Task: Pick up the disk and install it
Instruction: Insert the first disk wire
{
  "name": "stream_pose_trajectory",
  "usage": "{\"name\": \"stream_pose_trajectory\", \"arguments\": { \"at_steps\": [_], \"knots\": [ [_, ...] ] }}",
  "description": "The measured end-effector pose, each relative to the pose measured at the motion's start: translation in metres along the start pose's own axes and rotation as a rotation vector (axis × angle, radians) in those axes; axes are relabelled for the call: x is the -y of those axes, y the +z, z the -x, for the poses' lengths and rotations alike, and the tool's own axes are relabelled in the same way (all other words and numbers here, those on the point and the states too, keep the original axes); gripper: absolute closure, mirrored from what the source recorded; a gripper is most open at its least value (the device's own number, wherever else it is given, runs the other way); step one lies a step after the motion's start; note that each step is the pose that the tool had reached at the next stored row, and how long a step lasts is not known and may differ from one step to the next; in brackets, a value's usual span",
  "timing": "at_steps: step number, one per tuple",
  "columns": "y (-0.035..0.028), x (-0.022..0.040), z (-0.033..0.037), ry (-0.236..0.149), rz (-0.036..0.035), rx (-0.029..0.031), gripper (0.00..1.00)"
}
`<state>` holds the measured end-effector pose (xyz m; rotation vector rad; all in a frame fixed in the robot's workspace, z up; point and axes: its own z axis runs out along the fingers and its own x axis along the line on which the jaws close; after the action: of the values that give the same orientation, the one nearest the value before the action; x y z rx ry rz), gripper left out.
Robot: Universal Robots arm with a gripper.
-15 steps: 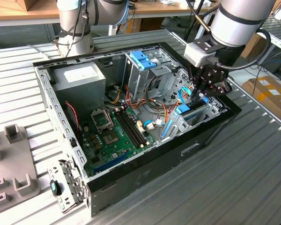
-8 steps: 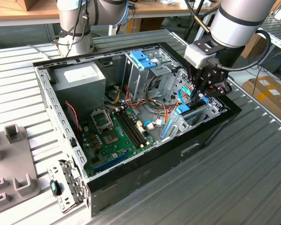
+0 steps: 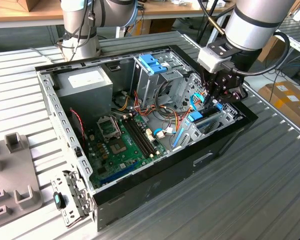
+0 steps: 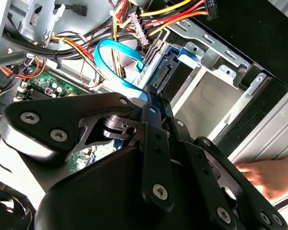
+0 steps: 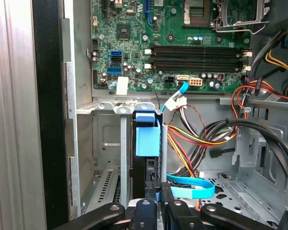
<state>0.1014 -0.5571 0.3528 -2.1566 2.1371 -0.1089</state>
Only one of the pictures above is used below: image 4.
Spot person's bare hand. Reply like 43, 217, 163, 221
235, 153, 288, 201

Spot orange red yellow power wire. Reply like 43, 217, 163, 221
128, 0, 218, 47

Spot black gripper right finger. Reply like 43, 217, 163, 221
158, 92, 288, 230

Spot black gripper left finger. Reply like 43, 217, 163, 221
1, 84, 175, 213

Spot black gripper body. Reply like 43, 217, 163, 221
35, 146, 223, 230

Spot blue data wire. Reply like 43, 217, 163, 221
94, 38, 149, 101

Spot hard disk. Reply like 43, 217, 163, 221
131, 44, 204, 96

